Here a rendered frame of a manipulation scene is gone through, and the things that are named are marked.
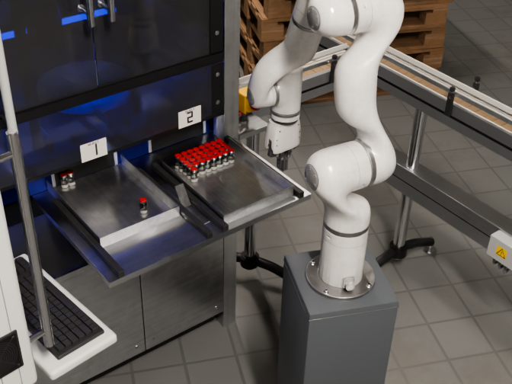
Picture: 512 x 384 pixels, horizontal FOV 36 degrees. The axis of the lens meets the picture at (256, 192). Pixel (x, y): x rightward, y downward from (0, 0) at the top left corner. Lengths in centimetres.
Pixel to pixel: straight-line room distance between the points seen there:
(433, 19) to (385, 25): 299
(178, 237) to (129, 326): 72
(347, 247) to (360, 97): 42
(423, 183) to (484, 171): 118
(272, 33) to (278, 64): 242
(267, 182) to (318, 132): 200
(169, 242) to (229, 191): 30
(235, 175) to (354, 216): 63
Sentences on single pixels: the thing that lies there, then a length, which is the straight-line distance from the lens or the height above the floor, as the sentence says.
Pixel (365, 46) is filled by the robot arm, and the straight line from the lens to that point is 184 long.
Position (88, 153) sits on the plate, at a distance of 241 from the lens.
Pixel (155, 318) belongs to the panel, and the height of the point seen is 22.
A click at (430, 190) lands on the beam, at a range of 317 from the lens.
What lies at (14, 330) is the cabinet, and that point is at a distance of 188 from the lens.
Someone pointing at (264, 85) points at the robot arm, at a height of 133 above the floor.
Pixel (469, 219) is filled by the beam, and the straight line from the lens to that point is 308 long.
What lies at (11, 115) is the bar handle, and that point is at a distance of 215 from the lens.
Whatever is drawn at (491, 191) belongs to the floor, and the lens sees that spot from 419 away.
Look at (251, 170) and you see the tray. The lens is 254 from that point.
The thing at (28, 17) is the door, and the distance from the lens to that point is 217.
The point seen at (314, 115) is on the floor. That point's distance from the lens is 462.
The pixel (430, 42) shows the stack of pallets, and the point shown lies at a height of 31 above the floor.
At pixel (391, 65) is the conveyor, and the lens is 315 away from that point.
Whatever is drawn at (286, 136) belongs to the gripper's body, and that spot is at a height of 113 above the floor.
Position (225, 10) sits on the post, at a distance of 248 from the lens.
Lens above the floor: 231
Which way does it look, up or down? 36 degrees down
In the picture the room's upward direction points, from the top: 2 degrees clockwise
